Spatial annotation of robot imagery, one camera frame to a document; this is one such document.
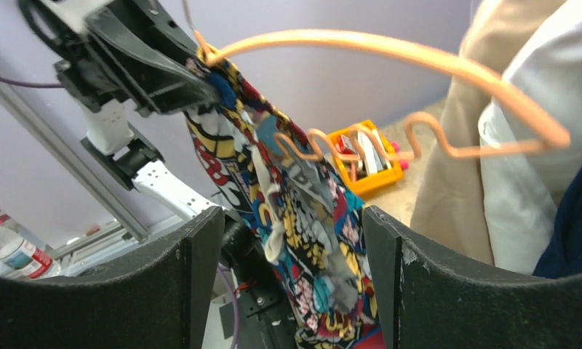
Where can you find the beige hanging shorts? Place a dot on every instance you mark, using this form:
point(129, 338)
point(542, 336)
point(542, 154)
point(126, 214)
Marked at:
point(449, 208)

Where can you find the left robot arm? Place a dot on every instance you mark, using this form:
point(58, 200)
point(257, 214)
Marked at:
point(134, 162)

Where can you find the navy hanging shorts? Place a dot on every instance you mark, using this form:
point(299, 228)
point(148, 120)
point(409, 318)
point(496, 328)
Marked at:
point(575, 226)

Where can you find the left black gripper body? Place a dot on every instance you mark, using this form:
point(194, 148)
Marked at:
point(60, 25)

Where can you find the clear plastic water bottle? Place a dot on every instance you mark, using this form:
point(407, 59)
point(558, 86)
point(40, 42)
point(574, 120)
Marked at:
point(23, 256)

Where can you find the white hanging shorts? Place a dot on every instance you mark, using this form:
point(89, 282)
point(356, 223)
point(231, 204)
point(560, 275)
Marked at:
point(523, 190)

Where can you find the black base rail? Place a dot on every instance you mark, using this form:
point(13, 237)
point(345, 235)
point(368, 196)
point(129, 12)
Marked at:
point(260, 315)

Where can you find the wooden hanger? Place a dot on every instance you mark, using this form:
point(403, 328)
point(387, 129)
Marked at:
point(332, 78)

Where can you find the colourful comic print shorts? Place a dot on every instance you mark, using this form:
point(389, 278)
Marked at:
point(308, 221)

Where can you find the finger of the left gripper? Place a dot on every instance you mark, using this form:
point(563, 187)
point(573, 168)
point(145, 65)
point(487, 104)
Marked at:
point(145, 53)

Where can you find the yellow plastic bin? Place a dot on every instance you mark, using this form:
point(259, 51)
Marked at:
point(363, 185)

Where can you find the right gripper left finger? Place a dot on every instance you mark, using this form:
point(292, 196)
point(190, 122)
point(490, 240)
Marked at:
point(156, 296)

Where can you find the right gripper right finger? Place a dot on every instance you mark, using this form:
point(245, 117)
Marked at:
point(430, 296)

